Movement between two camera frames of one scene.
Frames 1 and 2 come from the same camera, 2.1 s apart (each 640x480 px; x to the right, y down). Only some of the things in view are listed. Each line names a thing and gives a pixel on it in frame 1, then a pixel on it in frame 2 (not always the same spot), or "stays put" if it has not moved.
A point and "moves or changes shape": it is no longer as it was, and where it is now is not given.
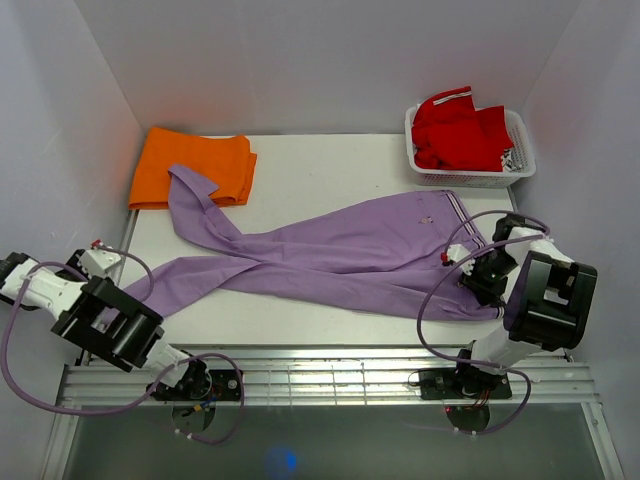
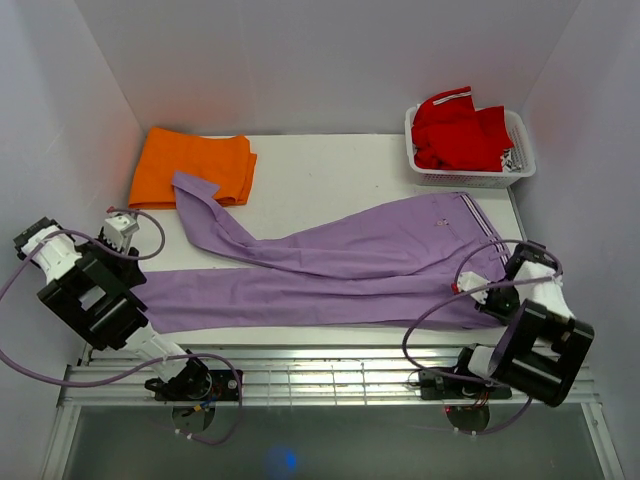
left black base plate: x=202 y=385 stays put
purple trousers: x=419 y=254 moves or changes shape
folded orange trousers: x=228 y=162 stays put
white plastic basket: x=521 y=151 stays put
